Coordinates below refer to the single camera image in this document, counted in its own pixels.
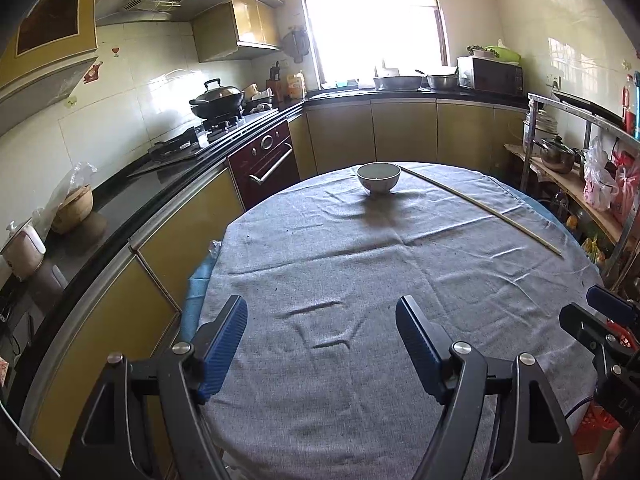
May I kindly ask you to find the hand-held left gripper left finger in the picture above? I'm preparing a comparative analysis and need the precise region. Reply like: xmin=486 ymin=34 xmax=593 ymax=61
xmin=60 ymin=294 xmax=249 ymax=480

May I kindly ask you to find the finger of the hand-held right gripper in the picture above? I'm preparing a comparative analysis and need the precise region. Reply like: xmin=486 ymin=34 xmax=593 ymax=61
xmin=586 ymin=285 xmax=638 ymax=322
xmin=558 ymin=304 xmax=611 ymax=361

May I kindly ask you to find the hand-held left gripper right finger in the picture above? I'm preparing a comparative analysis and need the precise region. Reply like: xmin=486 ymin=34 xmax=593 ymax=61
xmin=395 ymin=295 xmax=583 ymax=480

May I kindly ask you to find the red mesh basket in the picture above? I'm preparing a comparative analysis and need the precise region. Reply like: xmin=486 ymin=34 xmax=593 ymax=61
xmin=570 ymin=320 xmax=640 ymax=456

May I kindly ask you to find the person's right hand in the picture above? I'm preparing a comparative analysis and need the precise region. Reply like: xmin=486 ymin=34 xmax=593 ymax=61
xmin=595 ymin=427 xmax=632 ymax=480

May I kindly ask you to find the yellow plastic bag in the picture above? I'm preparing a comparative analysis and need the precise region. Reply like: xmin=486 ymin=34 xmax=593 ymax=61
xmin=582 ymin=236 xmax=608 ymax=265

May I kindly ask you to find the grey tablecloth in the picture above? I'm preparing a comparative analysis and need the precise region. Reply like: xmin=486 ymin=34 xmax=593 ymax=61
xmin=197 ymin=161 xmax=606 ymax=480

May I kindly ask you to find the pink red printed bag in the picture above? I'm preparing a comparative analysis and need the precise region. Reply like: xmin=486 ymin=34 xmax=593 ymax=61
xmin=612 ymin=149 xmax=640 ymax=226

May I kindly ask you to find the white plastic bag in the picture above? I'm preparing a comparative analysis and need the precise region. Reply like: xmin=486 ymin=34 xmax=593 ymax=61
xmin=582 ymin=136 xmax=619 ymax=212

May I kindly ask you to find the steel pot with lid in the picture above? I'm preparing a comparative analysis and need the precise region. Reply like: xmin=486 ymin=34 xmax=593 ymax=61
xmin=539 ymin=136 xmax=577 ymax=175

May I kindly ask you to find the wooden stick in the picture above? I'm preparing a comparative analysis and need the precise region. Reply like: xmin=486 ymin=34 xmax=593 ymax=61
xmin=397 ymin=166 xmax=563 ymax=257

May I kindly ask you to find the white bowl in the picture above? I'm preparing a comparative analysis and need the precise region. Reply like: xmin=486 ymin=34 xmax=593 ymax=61
xmin=356 ymin=162 xmax=402 ymax=196

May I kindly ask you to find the black countertop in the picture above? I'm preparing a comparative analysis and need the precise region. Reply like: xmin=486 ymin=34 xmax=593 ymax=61
xmin=0 ymin=91 xmax=531 ymax=411

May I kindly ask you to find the dark red oven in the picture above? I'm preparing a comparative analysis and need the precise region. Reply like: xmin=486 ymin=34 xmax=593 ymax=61
xmin=227 ymin=121 xmax=301 ymax=211

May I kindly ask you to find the red bottle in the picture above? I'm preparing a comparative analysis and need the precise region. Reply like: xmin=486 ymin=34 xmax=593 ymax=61
xmin=622 ymin=75 xmax=636 ymax=134

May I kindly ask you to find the black induction cooktop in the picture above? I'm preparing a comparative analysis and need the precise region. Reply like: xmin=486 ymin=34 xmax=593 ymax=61
xmin=552 ymin=91 xmax=626 ymax=126

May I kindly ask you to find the brown round pot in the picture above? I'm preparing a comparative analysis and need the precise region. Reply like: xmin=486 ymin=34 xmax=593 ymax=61
xmin=50 ymin=185 xmax=94 ymax=235

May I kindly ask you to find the gas stove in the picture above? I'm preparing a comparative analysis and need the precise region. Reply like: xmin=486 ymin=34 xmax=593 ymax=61
xmin=147 ymin=114 xmax=246 ymax=163

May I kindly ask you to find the metal rack with wooden shelves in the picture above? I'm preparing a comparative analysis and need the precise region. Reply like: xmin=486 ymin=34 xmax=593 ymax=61
xmin=505 ymin=92 xmax=640 ymax=281

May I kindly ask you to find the rice cooker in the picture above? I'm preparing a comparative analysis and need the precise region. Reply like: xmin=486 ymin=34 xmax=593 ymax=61
xmin=0 ymin=221 xmax=47 ymax=282

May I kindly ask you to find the clear plastic bag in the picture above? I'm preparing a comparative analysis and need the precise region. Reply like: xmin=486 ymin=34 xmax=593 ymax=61
xmin=30 ymin=161 xmax=98 ymax=233

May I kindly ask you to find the black wok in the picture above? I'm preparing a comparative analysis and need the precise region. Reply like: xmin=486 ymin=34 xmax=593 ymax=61
xmin=189 ymin=78 xmax=246 ymax=120

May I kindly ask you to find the microwave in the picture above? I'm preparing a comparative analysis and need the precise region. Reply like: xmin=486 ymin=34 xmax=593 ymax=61
xmin=457 ymin=56 xmax=524 ymax=97

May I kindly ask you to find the knife block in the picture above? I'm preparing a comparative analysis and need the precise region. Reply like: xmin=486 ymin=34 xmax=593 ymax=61
xmin=266 ymin=62 xmax=284 ymax=102

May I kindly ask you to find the green plastic container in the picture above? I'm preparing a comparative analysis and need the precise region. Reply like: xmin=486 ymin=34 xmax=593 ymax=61
xmin=467 ymin=40 xmax=522 ymax=64

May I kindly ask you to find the hanging round utensil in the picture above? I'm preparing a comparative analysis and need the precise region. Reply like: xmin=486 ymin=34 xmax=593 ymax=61
xmin=281 ymin=27 xmax=311 ymax=64

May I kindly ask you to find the window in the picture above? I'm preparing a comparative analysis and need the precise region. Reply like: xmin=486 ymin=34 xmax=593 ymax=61
xmin=295 ymin=0 xmax=448 ymax=87

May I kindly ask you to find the yellow wall cabinet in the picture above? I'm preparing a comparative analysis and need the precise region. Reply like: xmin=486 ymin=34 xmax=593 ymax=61
xmin=192 ymin=0 xmax=286 ymax=63

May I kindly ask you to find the wall cabinet with brown panel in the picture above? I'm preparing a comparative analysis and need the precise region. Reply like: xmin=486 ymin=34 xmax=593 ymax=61
xmin=0 ymin=0 xmax=98 ymax=133

